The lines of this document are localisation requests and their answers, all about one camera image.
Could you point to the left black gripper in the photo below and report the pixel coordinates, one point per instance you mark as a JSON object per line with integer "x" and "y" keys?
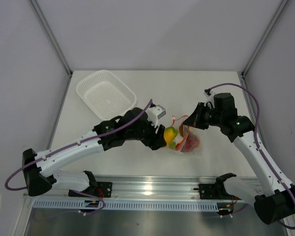
{"x": 155, "y": 140}

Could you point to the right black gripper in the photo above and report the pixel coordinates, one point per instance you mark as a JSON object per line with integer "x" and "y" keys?
{"x": 195, "y": 119}

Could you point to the green yellow mango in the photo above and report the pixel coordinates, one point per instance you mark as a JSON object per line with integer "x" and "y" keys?
{"x": 169, "y": 134}

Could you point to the clear zip top bag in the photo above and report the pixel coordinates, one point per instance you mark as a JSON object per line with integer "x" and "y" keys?
{"x": 183, "y": 131}

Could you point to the red grape bunch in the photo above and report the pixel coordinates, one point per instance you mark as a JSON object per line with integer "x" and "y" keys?
{"x": 192, "y": 142}

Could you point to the white cauliflower with leaves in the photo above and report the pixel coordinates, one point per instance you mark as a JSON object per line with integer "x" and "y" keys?
{"x": 176, "y": 143}

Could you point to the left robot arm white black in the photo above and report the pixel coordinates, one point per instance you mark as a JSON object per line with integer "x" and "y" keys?
{"x": 42, "y": 170}

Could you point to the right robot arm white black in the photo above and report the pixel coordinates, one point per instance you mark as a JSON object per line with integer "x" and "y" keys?
{"x": 275, "y": 199}

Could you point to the white perforated plastic basket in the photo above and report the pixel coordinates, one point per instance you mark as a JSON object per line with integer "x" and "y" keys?
{"x": 106, "y": 95}

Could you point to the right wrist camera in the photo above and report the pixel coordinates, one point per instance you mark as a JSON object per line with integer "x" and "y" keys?
{"x": 209, "y": 94}

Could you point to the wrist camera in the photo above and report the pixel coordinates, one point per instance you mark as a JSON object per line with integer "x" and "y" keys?
{"x": 209, "y": 94}
{"x": 155, "y": 113}

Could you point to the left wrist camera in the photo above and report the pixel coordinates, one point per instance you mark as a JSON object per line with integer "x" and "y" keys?
{"x": 155, "y": 113}

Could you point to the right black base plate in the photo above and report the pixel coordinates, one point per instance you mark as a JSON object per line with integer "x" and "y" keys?
{"x": 212, "y": 192}

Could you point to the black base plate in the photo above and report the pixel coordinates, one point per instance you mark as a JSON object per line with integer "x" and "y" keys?
{"x": 212, "y": 192}
{"x": 103, "y": 190}

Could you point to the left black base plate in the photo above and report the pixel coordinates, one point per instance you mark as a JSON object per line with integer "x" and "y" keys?
{"x": 103, "y": 190}

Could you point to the white slotted cable duct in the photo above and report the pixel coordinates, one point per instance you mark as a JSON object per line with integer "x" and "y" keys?
{"x": 132, "y": 205}

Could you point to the aluminium mounting rail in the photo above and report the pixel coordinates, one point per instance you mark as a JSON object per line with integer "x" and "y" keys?
{"x": 148, "y": 188}

